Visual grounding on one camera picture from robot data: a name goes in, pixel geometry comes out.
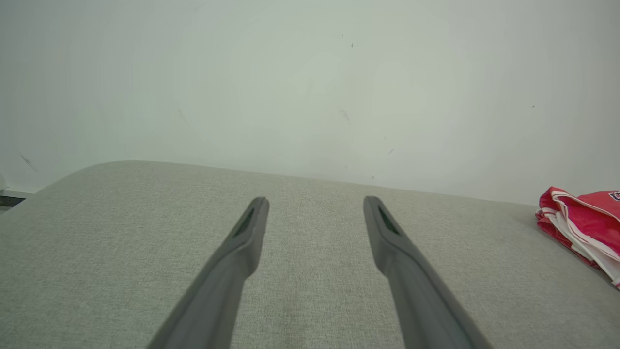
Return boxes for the red shorts with white stripe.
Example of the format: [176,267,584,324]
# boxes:
[535,187,620,290]

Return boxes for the white skirting board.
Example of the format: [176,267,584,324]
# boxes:
[0,183,38,199]

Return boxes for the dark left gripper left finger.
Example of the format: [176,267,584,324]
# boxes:
[148,196,270,349]

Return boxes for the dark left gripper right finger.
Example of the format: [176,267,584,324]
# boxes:
[363,195,493,349]

